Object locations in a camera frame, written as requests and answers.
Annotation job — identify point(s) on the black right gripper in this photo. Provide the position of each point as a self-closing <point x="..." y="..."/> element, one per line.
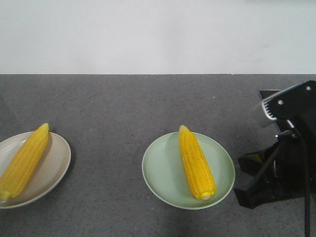
<point x="286" y="170"/>

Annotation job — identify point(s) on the yellow corn cob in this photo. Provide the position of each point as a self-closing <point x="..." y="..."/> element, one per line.
<point x="198" y="174"/>
<point x="21" y="168"/>

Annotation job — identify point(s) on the black glass gas stove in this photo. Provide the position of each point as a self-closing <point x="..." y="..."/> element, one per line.
<point x="266" y="93"/>

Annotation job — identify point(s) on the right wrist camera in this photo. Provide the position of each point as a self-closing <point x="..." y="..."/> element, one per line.
<point x="288" y="104"/>

